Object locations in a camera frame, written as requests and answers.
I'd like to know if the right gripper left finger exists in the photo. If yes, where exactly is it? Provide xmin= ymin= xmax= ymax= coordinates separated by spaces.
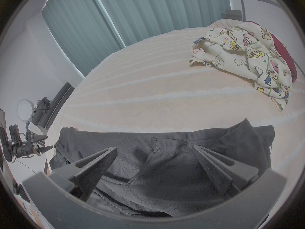
xmin=51 ymin=147 xmax=118 ymax=201

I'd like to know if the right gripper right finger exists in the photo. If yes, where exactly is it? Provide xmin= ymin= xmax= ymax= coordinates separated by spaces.
xmin=192 ymin=145 xmax=259 ymax=197

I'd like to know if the black polo shirt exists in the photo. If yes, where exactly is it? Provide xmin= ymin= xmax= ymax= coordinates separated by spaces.
xmin=49 ymin=118 xmax=275 ymax=218

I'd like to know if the bed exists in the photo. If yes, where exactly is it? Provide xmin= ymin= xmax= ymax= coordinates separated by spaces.
xmin=44 ymin=0 xmax=305 ymax=200

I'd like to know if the round white mirror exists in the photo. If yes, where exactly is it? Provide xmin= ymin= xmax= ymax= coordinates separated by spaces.
xmin=17 ymin=99 xmax=34 ymax=122

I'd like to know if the blue-green curtain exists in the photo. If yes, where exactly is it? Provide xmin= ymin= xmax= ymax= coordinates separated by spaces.
xmin=42 ymin=0 xmax=126 ymax=77
xmin=92 ymin=0 xmax=230 ymax=48

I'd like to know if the white printed pyjama top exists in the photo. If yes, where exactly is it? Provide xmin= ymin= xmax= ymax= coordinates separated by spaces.
xmin=188 ymin=24 xmax=293 ymax=111

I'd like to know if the dark red garment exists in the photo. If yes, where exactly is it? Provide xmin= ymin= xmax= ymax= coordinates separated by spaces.
xmin=247 ymin=21 xmax=298 ymax=82

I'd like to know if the cream pillow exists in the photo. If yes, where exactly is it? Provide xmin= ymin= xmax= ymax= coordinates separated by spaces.
xmin=213 ymin=19 xmax=246 ymax=29

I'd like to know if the grey bedside table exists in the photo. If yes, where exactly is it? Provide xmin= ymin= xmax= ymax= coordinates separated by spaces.
xmin=225 ymin=9 xmax=242 ymax=21

